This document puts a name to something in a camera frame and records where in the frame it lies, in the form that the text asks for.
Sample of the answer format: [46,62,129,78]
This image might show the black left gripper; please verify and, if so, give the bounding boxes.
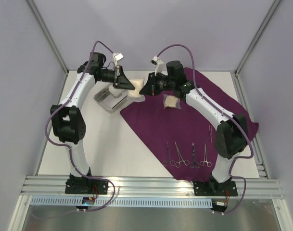
[101,65,134,90]

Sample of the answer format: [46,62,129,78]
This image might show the clear packet beige gauze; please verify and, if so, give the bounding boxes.
[163,94,181,109]
[127,78,145,103]

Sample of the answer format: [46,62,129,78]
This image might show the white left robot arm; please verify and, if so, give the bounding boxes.
[49,52,135,193]

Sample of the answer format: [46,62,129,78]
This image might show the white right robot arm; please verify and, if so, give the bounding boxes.
[140,56,250,195]

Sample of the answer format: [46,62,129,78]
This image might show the steel instrument tray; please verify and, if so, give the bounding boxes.
[93,84,127,114]

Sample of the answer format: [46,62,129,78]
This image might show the purple cloth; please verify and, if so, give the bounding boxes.
[120,70,259,182]

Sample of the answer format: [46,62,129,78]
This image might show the steel tweezers left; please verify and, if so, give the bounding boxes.
[209,125,213,143]

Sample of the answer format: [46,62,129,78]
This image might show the steel forceps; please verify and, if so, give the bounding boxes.
[162,143,175,167]
[200,144,212,167]
[174,142,189,168]

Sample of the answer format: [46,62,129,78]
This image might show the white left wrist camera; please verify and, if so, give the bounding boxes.
[113,52,124,65]

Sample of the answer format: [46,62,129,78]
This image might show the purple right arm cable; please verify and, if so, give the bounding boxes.
[157,44,255,216]

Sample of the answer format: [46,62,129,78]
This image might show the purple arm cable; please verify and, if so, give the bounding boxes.
[157,44,255,216]
[44,40,122,218]

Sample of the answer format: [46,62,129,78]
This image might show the black handled scissors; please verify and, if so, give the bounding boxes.
[189,143,200,169]

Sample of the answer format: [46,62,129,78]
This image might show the aluminium front frame rail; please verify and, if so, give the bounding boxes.
[20,175,284,199]

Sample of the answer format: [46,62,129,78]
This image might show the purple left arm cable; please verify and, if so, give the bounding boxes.
[44,40,122,218]

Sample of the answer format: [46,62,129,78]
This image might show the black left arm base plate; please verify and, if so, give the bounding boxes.
[65,174,108,195]

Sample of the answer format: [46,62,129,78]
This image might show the left aluminium frame post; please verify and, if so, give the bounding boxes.
[25,0,69,75]

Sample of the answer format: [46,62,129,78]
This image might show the aluminium frame post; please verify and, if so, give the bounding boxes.
[25,0,69,75]
[234,0,283,77]

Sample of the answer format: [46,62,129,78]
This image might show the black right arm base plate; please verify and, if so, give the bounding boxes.
[193,180,238,197]

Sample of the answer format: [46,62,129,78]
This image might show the right aluminium side rail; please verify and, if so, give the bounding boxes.
[230,71,271,180]

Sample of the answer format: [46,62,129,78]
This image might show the right aluminium frame post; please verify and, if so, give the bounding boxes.
[234,0,283,77]

